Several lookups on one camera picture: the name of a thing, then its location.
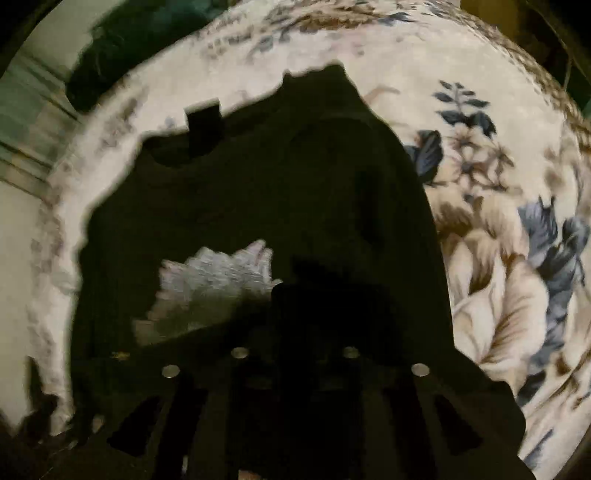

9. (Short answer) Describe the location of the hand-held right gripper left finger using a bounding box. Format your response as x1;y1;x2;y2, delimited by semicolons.
78;279;298;480

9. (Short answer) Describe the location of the floral printed blanket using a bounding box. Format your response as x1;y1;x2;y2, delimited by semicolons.
25;0;591;480

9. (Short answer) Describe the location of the dark green cloth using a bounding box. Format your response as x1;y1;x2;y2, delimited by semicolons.
67;0;227;112

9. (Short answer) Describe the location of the green plaid cloth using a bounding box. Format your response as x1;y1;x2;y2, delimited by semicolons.
0;55;88;195

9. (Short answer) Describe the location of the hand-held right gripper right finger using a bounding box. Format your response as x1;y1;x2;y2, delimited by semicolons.
298;277;513;480

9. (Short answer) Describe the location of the black sweater with silver print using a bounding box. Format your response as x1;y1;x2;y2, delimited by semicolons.
69;65;529;480

